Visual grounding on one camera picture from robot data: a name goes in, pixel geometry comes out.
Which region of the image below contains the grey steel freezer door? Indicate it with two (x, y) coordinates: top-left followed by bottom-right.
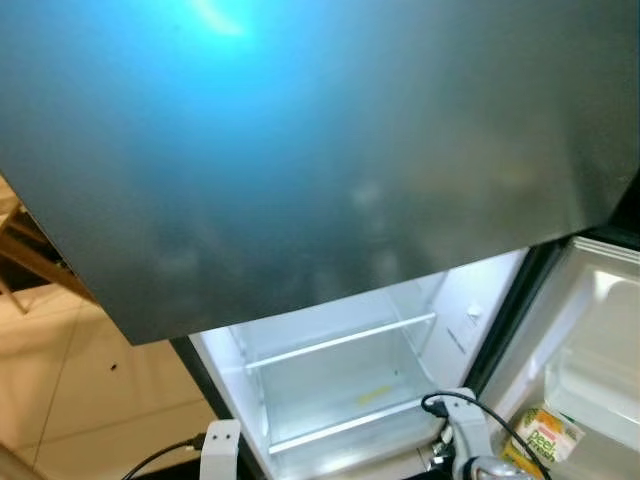
(0, 0), (640, 346)

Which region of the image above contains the glass fridge shelf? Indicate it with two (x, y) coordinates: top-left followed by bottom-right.
(245, 312), (439, 373)
(265, 398), (451, 457)

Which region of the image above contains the wooden furniture frame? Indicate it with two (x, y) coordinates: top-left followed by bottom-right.
(0, 175), (96, 316)

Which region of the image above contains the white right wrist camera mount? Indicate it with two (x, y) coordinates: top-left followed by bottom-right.
(432, 388), (501, 480)

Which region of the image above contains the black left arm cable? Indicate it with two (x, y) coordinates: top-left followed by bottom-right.
(120, 433), (206, 480)

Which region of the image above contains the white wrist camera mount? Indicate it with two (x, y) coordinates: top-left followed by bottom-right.
(200, 420), (241, 480)
(432, 388), (501, 480)

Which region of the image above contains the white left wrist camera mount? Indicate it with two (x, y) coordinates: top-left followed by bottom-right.
(200, 420), (241, 480)

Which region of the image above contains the grey fridge lower door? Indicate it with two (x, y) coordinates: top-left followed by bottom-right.
(480, 237), (640, 480)

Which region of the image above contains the grey fridge cabinet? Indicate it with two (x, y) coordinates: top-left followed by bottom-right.
(170, 235), (561, 480)

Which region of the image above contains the Peel Fresh juice carton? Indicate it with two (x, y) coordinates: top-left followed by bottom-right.
(500, 405), (586, 476)

